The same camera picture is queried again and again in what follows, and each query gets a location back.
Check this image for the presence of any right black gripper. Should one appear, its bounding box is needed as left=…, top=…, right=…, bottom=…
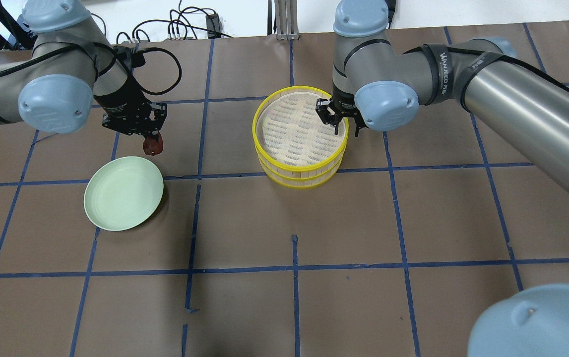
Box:
left=315, top=91, right=364, bottom=137

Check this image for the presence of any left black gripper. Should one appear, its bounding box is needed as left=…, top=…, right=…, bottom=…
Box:
left=97, top=75, right=167, bottom=147

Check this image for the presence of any brown steamed bun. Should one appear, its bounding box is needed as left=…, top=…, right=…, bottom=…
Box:
left=143, top=139, right=164, bottom=156

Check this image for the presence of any yellow bamboo steamer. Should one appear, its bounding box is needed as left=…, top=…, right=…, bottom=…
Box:
left=259, top=158, right=342, bottom=189
left=251, top=86, right=349, bottom=172

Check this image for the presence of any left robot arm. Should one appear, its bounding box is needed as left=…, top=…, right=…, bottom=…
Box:
left=0, top=0, right=167, bottom=156

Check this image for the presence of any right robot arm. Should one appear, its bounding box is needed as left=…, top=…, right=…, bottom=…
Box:
left=316, top=0, right=569, bottom=357

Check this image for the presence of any light green plate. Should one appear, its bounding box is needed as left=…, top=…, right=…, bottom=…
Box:
left=84, top=156, right=164, bottom=232

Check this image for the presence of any black power adapter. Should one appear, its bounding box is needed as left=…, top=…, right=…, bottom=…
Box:
left=385, top=0, right=397, bottom=26

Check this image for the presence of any black cable bundle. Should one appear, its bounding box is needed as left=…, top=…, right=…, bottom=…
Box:
left=116, top=0, right=233, bottom=45

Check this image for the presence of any aluminium frame post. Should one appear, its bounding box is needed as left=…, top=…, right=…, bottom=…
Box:
left=274, top=0, right=300, bottom=41

